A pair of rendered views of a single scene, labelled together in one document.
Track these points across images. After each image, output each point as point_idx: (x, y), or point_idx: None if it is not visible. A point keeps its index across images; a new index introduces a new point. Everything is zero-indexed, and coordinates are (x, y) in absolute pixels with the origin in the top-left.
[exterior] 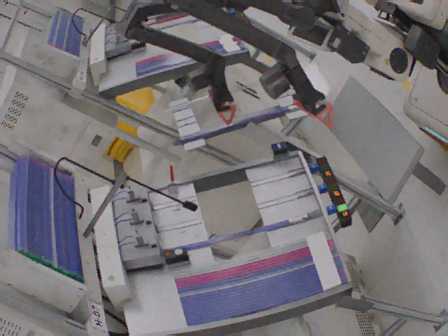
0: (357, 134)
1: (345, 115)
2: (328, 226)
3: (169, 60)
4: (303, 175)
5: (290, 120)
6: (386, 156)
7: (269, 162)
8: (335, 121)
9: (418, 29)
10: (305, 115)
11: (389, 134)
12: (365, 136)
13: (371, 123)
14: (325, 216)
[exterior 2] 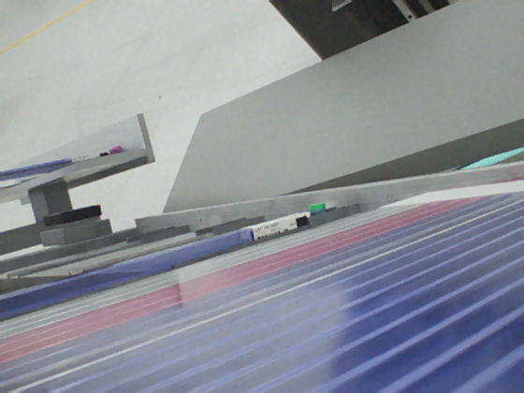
0: (296, 147)
1: (227, 164)
2: (436, 174)
3: None
4: (187, 233)
5: (85, 165)
6: (449, 72)
7: (53, 254)
8: (199, 197)
9: None
10: (123, 154)
11: (417, 48)
12: (328, 124)
13: (331, 95)
14: (385, 181)
